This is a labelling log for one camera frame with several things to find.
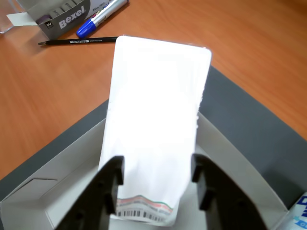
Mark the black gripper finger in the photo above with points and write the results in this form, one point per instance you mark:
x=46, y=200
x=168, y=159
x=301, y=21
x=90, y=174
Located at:
x=227, y=198
x=96, y=191

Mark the white refill pouch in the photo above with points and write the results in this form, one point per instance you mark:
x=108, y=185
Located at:
x=156, y=107

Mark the gray paper box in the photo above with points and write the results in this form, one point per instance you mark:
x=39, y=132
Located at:
x=72, y=167

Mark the gray Bexel battery box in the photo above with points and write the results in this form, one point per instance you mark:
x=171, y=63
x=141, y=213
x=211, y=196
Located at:
x=67, y=19

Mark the dark gray rubber mat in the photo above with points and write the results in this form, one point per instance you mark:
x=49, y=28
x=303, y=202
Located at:
x=251, y=131

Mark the white blue-labelled cup container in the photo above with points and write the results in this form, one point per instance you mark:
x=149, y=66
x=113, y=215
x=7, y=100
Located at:
x=299, y=215

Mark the black pencil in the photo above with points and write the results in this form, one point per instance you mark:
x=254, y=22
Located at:
x=79, y=41

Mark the blue capped marker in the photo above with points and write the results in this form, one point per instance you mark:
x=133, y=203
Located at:
x=96, y=20

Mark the clear plastic container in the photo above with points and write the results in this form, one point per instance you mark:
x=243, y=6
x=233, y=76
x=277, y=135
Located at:
x=7, y=14

